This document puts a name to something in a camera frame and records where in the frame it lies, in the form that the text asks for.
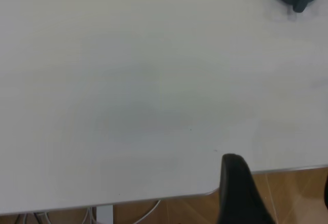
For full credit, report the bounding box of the grey cable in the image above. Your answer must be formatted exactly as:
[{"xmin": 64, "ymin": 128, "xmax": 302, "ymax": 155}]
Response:
[{"xmin": 32, "ymin": 211, "xmax": 50, "ymax": 224}]

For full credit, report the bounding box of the white cable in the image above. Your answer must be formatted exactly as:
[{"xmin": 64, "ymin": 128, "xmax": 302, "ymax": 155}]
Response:
[
  {"xmin": 82, "ymin": 207, "xmax": 96, "ymax": 224},
  {"xmin": 134, "ymin": 199, "xmax": 162, "ymax": 224}
]

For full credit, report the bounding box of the grey table leg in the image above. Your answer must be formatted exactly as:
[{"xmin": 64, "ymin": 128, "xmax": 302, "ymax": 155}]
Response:
[{"xmin": 96, "ymin": 205, "xmax": 114, "ymax": 224}]

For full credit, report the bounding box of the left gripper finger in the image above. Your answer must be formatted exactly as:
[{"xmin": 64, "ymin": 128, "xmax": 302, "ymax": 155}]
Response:
[{"xmin": 217, "ymin": 153, "xmax": 276, "ymax": 224}]

